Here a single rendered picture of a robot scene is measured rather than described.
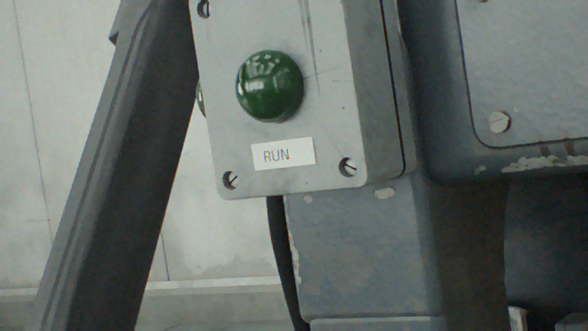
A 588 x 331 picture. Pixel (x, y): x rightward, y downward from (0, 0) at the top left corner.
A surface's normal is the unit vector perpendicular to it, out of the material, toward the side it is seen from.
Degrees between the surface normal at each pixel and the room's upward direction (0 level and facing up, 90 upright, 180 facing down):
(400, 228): 90
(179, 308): 90
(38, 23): 90
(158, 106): 72
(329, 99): 90
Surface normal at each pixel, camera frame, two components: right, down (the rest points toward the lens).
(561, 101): -0.54, 0.12
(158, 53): 0.58, -0.31
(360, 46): 0.83, -0.10
